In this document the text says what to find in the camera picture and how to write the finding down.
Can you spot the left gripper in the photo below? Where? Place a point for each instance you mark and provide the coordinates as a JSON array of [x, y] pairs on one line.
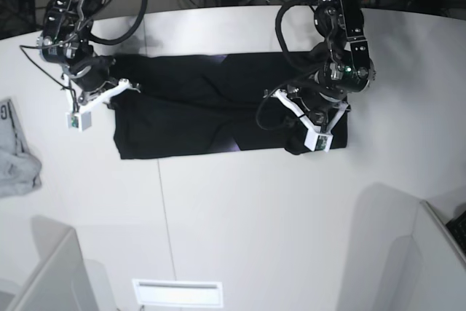
[[321, 105]]

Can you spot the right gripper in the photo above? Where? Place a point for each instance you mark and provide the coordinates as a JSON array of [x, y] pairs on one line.
[[92, 75]]

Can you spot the black T-shirt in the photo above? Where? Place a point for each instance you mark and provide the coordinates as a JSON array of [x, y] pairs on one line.
[[201, 104]]

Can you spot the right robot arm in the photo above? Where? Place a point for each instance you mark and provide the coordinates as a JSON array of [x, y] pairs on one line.
[[67, 40]]

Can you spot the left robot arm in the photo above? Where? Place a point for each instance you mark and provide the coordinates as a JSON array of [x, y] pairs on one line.
[[337, 66]]

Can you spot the grey folded garment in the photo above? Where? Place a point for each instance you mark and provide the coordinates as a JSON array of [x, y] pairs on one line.
[[20, 170]]

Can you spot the black keyboard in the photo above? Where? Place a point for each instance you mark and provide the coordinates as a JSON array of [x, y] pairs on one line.
[[457, 228]]

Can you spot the white box right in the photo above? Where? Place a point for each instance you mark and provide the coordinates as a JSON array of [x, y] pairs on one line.
[[433, 273]]

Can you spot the white box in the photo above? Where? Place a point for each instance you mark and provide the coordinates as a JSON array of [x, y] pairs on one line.
[[433, 273], [59, 282]]

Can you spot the white box left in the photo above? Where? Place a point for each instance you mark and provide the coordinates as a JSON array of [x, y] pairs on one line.
[[59, 282]]

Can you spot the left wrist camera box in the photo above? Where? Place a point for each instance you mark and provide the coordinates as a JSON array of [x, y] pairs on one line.
[[315, 141]]

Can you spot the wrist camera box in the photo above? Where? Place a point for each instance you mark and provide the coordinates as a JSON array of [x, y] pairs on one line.
[[79, 121], [315, 141]]

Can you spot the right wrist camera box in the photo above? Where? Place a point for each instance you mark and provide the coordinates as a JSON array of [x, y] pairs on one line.
[[79, 121]]

